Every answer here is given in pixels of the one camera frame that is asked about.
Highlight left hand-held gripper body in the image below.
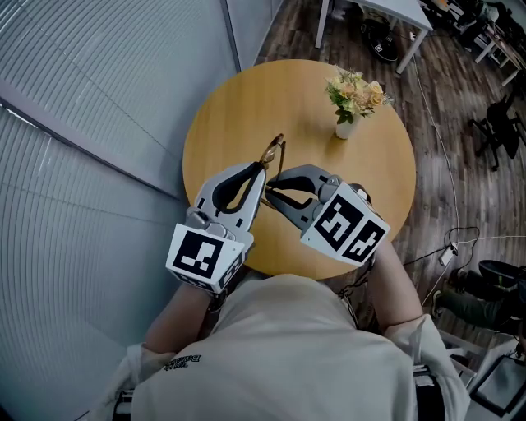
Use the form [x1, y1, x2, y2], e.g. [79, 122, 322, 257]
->
[165, 205, 256, 294]

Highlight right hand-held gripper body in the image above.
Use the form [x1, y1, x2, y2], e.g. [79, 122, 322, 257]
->
[299, 174, 391, 268]

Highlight brown eyeglasses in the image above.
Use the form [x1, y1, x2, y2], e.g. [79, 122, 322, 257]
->
[257, 132, 288, 210]

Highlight person's left forearm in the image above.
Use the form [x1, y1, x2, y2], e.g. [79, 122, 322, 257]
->
[143, 283, 225, 354]

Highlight person's right forearm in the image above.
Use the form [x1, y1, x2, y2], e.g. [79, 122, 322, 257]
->
[369, 242, 424, 334]

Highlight white vase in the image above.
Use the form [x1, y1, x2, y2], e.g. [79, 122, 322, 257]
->
[335, 117, 362, 141]

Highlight white power strip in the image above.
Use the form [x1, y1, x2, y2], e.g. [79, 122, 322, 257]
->
[438, 242, 459, 266]

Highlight person's white t-shirt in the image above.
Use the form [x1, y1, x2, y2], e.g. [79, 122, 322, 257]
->
[96, 273, 469, 421]

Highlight white slatted window blinds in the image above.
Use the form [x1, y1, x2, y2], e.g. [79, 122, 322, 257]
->
[0, 0, 243, 421]

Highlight black round robot vacuum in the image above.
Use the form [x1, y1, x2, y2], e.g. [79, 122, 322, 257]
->
[361, 18, 399, 62]

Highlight black chair seat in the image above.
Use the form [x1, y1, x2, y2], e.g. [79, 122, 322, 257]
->
[478, 258, 521, 289]

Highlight white chair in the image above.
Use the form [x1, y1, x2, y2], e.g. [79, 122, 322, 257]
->
[437, 328, 494, 383]

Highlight black office chair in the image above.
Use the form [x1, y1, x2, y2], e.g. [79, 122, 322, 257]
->
[468, 94, 526, 172]

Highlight white rectangular table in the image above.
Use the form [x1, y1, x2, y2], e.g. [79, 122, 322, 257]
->
[314, 0, 435, 75]

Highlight black flat screen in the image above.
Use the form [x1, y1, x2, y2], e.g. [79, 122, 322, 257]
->
[470, 355, 525, 416]

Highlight wooden desk with white legs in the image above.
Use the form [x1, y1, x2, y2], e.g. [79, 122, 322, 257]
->
[474, 20, 526, 87]

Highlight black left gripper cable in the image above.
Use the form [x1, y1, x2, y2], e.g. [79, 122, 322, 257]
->
[207, 289, 227, 313]

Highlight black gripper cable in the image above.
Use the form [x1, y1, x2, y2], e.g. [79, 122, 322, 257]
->
[207, 289, 227, 313]
[336, 266, 375, 297]

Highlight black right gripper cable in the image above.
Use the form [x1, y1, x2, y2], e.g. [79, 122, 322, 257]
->
[336, 266, 375, 297]

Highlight black floor cable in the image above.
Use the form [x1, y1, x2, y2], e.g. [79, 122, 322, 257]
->
[404, 225, 481, 268]

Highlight white floor cable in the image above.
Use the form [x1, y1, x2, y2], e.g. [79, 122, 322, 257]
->
[413, 55, 526, 305]

